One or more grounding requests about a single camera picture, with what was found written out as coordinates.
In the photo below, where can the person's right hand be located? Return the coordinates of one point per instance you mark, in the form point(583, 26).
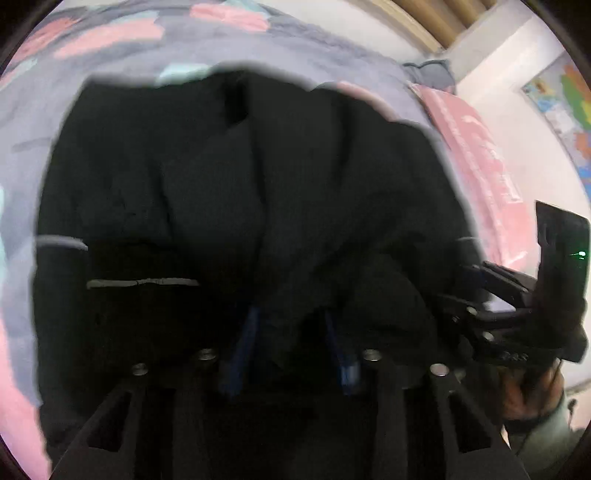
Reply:
point(524, 397)

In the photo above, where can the grey floral bed quilt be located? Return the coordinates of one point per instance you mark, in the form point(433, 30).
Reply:
point(115, 46)

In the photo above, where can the black hooded jacket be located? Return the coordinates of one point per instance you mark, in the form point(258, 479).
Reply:
point(231, 207)

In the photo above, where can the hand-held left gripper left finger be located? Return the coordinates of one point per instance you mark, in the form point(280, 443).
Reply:
point(241, 350)

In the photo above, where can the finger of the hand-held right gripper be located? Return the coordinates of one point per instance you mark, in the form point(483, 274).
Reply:
point(498, 274)
point(466, 308)

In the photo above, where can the pink pillow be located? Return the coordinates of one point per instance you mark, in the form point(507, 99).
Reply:
point(480, 152)

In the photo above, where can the colourful wall map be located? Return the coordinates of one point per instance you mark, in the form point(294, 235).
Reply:
point(565, 106)

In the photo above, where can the striped window blind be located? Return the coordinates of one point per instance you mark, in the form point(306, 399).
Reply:
point(443, 18)

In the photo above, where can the grey pillow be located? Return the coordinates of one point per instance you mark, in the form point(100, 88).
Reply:
point(431, 71)

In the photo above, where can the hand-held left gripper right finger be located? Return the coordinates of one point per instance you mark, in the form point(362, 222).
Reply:
point(345, 367)

